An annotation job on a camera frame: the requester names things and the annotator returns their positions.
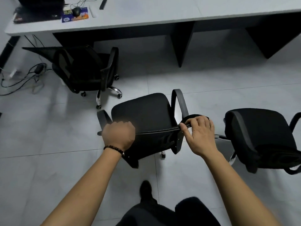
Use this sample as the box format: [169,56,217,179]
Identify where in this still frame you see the person's left hand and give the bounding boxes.
[102,121,136,152]

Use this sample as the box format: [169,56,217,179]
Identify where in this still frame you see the person's right hand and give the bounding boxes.
[179,115,218,159]

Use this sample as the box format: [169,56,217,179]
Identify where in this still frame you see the black mesh office chair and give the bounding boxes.
[22,45,123,110]
[215,108,301,175]
[97,89,210,169]

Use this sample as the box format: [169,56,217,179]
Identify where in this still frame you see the person's left forearm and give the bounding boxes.
[41,148,124,226]

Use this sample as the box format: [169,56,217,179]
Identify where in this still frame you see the person's right forearm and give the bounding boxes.
[203,150,283,226]

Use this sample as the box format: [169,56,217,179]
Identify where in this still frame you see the person's black shoe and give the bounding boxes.
[139,180,153,201]

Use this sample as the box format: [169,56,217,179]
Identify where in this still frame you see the person's black trousers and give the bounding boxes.
[115,197,222,226]

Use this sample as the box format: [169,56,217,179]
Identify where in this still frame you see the grey office desk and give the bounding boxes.
[4,0,301,68]

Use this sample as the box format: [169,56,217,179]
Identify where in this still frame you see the colourful printed mouse pad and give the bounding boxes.
[62,7,89,23]

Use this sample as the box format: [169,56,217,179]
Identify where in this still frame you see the black desk leg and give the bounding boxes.
[0,36,21,74]

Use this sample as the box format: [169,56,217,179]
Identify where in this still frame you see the black keyboard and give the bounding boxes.
[13,7,63,24]

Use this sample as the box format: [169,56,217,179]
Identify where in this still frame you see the black computer monitor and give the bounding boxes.
[16,0,66,12]

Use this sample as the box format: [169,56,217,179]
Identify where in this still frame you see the dark beaded bracelet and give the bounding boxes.
[103,145,125,157]

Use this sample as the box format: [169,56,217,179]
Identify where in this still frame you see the tangled black floor cables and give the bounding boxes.
[0,35,53,96]

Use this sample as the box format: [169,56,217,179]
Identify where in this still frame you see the thin desk cables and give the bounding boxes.
[64,0,97,10]

